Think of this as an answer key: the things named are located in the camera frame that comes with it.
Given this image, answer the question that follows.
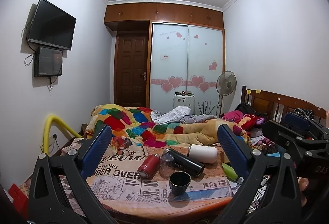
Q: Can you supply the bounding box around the grey white checked cloth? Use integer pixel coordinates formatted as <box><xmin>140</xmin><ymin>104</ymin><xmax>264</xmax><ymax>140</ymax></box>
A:
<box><xmin>151</xmin><ymin>106</ymin><xmax>217</xmax><ymax>124</ymax></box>

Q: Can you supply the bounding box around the black thermos bottle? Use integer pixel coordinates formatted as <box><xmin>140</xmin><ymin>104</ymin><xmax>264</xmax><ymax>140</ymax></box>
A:
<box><xmin>163</xmin><ymin>148</ymin><xmax>205</xmax><ymax>177</ymax></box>

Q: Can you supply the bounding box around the dark brown wooden door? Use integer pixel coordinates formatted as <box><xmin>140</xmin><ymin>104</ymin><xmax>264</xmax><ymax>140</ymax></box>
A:
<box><xmin>114</xmin><ymin>31</ymin><xmax>148</xmax><ymax>107</ymax></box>

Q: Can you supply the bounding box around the dark green ceramic cup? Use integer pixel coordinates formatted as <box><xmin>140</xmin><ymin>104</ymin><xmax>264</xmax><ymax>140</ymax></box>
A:
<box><xmin>169</xmin><ymin>171</ymin><xmax>191</xmax><ymax>196</ymax></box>

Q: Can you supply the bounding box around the yellow padded rail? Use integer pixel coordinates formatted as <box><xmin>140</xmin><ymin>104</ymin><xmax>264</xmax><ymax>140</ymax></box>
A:
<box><xmin>42</xmin><ymin>114</ymin><xmax>81</xmax><ymax>155</ymax></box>

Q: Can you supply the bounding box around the small wall mounted monitor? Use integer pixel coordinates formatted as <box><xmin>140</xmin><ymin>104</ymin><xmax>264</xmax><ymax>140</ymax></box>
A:
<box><xmin>34</xmin><ymin>47</ymin><xmax>63</xmax><ymax>77</ymax></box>

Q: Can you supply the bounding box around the clear plastic tumbler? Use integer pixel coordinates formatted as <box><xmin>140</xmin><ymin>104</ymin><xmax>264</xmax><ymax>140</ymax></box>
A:
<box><xmin>159</xmin><ymin>153</ymin><xmax>176</xmax><ymax>179</ymax></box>

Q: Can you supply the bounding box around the wooden bed headboard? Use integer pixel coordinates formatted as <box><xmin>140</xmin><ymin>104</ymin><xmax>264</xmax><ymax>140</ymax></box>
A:
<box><xmin>241</xmin><ymin>86</ymin><xmax>328</xmax><ymax>127</ymax></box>

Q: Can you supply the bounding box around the white bedside cabinet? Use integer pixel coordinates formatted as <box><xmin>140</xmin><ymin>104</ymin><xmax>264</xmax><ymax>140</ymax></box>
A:
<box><xmin>173</xmin><ymin>91</ymin><xmax>195</xmax><ymax>113</ymax></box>

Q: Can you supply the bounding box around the white thermos bottle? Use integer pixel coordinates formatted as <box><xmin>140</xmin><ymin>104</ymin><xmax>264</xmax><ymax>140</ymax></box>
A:
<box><xmin>187</xmin><ymin>145</ymin><xmax>218</xmax><ymax>164</ymax></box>

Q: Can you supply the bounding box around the newspaper print tablecloth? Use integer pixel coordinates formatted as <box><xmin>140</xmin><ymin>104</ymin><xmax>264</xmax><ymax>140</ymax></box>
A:
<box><xmin>19</xmin><ymin>136</ymin><xmax>240</xmax><ymax>219</ymax></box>

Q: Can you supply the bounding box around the colourful patchwork blanket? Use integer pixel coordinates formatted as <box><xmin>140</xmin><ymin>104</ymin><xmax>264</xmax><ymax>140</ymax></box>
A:
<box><xmin>85</xmin><ymin>104</ymin><xmax>250</xmax><ymax>148</ymax></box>

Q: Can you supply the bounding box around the large wall mounted television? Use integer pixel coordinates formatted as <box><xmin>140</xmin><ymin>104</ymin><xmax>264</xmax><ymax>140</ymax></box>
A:
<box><xmin>27</xmin><ymin>0</ymin><xmax>76</xmax><ymax>51</ymax></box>

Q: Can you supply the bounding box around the light green bottle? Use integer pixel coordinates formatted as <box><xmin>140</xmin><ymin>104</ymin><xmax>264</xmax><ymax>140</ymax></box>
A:
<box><xmin>221</xmin><ymin>163</ymin><xmax>244</xmax><ymax>184</ymax></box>

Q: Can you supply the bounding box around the sliding wardrobe with heart stickers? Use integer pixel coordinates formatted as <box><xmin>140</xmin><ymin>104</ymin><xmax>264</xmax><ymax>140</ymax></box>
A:
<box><xmin>104</xmin><ymin>3</ymin><xmax>225</xmax><ymax>113</ymax></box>

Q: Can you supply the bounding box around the standing electric fan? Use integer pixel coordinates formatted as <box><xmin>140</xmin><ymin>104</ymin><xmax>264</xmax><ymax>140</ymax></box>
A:
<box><xmin>216</xmin><ymin>70</ymin><xmax>236</xmax><ymax>117</ymax></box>

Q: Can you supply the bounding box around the red thermos bottle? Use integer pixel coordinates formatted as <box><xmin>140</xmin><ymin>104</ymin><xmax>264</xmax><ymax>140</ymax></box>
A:
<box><xmin>137</xmin><ymin>154</ymin><xmax>161</xmax><ymax>179</ymax></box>

